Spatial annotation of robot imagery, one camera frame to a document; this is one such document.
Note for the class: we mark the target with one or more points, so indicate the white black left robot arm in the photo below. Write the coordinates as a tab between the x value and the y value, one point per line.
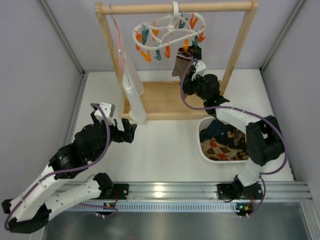
39	203

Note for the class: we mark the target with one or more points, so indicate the wooden clothes rack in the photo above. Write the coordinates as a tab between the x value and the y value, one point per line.
160	100

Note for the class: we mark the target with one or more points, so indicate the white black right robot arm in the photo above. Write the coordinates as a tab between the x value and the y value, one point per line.
264	140

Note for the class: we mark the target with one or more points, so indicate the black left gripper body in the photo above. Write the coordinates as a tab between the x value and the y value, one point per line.
115	130

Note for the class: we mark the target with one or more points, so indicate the aluminium rail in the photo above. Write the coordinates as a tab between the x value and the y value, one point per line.
274	191

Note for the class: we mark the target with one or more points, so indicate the white plastic clip hanger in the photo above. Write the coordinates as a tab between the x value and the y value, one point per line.
163	32

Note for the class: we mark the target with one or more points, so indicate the dark navy sock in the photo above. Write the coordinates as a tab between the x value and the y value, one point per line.
197	53

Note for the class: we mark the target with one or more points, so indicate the perforated cable tray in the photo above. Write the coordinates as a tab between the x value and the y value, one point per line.
157	207

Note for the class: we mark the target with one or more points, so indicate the white hanging cloth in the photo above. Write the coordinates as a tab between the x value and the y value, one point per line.
133	88

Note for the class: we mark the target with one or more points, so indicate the argyle patterned sock in basket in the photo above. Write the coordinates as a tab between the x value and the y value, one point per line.
232	148

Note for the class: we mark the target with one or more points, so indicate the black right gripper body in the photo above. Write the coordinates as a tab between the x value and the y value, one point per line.
189	81

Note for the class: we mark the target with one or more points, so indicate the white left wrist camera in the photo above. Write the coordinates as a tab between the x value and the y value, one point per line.
108	109

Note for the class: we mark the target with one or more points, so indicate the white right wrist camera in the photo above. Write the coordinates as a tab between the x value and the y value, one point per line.
199	69

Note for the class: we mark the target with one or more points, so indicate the navy sock with bear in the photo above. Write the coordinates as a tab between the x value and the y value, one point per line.
216	129

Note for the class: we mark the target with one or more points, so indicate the white perforated plastic basket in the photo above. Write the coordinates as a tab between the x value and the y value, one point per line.
204	123

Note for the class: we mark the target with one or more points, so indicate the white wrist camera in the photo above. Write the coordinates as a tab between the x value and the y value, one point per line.
199	69
108	109

